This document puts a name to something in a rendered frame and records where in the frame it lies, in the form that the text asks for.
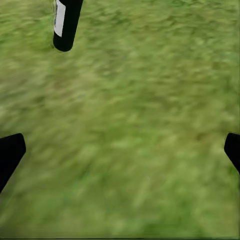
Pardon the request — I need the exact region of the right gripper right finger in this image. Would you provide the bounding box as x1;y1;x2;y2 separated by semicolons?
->
224;133;240;173

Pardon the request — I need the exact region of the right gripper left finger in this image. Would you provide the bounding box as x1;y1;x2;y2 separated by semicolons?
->
0;133;26;193

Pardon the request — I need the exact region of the pesticide atomizer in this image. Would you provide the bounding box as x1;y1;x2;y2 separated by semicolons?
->
53;0;83;52

